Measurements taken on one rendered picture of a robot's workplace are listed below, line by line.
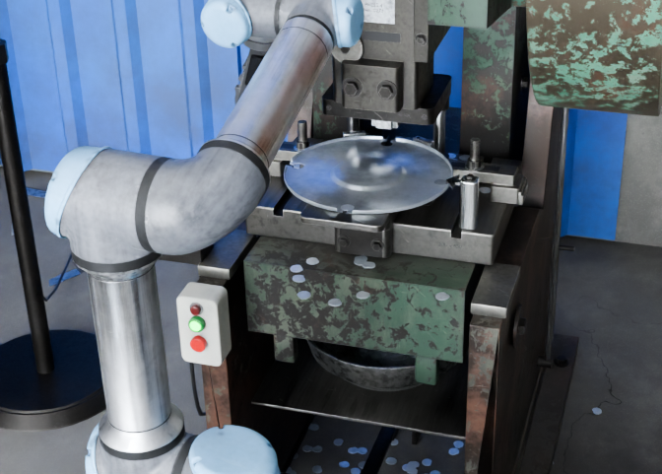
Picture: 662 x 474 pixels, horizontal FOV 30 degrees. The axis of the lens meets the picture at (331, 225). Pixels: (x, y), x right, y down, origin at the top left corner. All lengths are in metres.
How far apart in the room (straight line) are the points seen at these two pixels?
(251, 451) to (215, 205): 0.39
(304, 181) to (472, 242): 0.30
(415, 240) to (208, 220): 0.75
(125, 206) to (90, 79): 2.34
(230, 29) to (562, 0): 0.45
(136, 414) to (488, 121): 1.01
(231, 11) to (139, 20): 1.91
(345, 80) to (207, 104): 1.59
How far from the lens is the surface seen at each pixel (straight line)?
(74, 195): 1.49
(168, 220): 1.44
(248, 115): 1.53
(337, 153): 2.20
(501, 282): 2.09
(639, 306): 3.27
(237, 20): 1.72
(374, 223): 1.97
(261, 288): 2.16
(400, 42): 2.06
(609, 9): 1.66
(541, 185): 2.43
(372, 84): 2.06
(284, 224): 2.19
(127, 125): 3.75
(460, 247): 2.12
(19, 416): 2.90
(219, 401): 2.26
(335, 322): 2.15
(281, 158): 2.29
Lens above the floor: 1.73
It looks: 29 degrees down
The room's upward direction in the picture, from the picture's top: 2 degrees counter-clockwise
